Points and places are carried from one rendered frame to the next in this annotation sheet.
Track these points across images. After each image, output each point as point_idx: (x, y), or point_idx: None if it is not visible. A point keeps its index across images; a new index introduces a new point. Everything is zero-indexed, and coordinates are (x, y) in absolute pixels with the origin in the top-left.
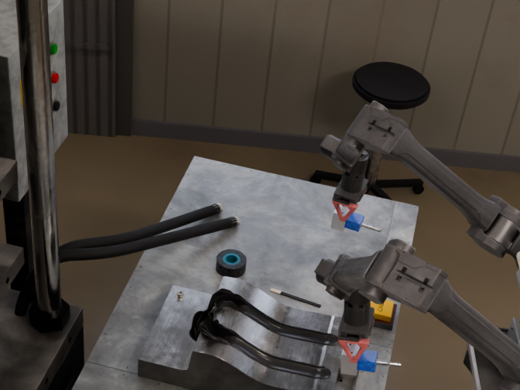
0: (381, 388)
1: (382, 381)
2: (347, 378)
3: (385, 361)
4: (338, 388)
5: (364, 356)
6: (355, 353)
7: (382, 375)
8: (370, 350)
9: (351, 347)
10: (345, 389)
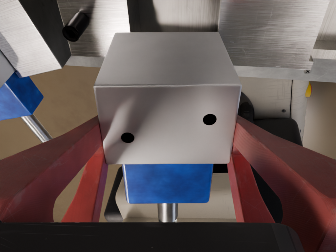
0: (268, 72)
1: (289, 72)
2: (219, 14)
3: (164, 217)
4: (112, 4)
5: (158, 166)
6: (132, 155)
7: (311, 71)
8: (206, 182)
9: (177, 131)
10: (120, 30)
